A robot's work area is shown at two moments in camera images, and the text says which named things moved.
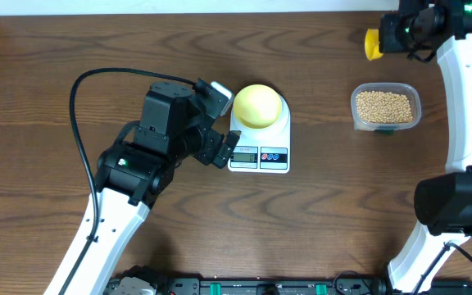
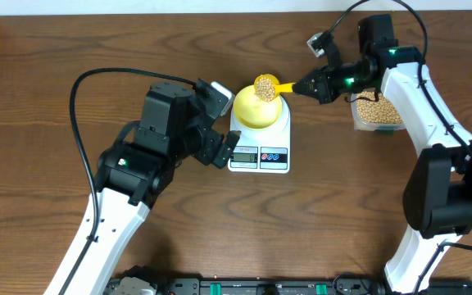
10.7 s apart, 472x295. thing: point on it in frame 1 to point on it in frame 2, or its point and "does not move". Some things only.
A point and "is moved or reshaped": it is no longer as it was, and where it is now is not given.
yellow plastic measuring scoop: x=372 y=44 is moved or reshaped
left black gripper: x=208 y=150 does not move
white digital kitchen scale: x=263 y=150 does not move
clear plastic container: x=385 y=106 does not move
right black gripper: x=388 y=44 to x=324 y=92
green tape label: x=384 y=132 does not move
